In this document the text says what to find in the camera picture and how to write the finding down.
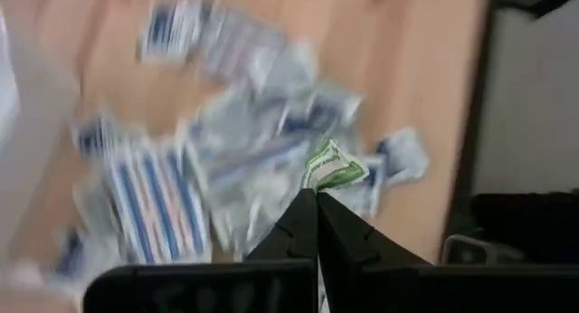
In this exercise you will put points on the green-striped white bandage packet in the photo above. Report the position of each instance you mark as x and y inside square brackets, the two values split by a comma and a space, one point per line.
[332, 168]

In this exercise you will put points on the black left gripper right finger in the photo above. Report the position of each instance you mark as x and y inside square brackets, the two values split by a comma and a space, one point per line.
[452, 290]

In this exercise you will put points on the white packet with blue print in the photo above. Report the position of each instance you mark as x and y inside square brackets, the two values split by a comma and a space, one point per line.
[235, 46]
[402, 154]

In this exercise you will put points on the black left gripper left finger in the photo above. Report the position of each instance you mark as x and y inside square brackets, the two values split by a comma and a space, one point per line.
[203, 290]

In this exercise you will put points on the blue-striped white bandage packet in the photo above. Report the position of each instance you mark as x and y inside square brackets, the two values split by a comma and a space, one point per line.
[154, 204]

